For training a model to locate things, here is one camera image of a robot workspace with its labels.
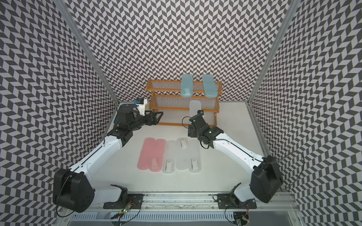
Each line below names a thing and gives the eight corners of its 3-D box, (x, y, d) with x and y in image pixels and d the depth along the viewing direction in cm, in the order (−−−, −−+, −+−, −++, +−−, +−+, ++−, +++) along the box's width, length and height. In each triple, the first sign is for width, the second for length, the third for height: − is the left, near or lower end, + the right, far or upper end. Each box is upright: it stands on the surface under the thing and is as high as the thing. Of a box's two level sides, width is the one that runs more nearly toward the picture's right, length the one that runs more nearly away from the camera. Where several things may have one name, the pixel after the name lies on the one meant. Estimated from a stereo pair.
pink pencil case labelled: (149, 172, 85) (148, 171, 83) (155, 140, 99) (154, 139, 97) (162, 172, 85) (162, 171, 83) (166, 140, 99) (165, 139, 97)
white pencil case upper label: (175, 170, 86) (174, 169, 84) (177, 139, 100) (176, 137, 98) (188, 170, 86) (188, 169, 84) (188, 139, 100) (188, 137, 98)
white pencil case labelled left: (162, 173, 85) (161, 172, 83) (166, 142, 99) (165, 140, 96) (174, 173, 85) (174, 172, 83) (176, 142, 99) (176, 140, 96)
